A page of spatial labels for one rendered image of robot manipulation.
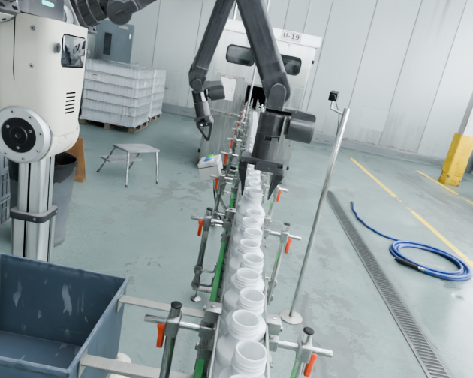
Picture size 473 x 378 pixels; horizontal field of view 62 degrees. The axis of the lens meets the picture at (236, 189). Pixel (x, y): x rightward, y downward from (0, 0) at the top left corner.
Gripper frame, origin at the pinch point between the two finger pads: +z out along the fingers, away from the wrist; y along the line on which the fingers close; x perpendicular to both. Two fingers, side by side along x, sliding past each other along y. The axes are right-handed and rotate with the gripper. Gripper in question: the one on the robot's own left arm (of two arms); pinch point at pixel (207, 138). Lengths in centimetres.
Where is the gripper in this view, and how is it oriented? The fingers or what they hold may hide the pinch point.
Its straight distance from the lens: 160.0
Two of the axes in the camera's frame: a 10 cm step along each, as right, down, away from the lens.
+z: 1.6, 9.5, 2.7
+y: 0.5, -2.8, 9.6
